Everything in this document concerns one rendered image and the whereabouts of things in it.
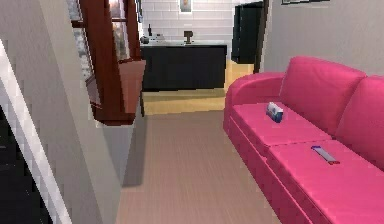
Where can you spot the black kitchen counter cabinet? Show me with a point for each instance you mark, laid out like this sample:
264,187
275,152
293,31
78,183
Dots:
183,66

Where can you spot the brown paper towel holder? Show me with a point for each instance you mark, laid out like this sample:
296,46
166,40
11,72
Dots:
188,36

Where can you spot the blue and white box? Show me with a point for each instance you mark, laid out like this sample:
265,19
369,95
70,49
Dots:
274,112

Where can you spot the black kettle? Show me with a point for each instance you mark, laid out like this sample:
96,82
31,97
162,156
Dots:
144,39

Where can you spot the black bottle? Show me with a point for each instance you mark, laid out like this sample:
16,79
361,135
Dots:
150,30

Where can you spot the black fridge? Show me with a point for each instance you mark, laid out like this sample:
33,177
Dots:
246,33

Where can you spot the pink sofa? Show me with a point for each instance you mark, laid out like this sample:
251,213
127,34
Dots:
300,133

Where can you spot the grey remote control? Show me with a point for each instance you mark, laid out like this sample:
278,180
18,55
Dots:
325,155

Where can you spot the small framed wall picture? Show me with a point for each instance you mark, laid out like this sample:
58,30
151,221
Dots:
185,5

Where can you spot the dark framed wall picture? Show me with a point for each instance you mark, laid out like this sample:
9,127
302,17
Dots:
303,1

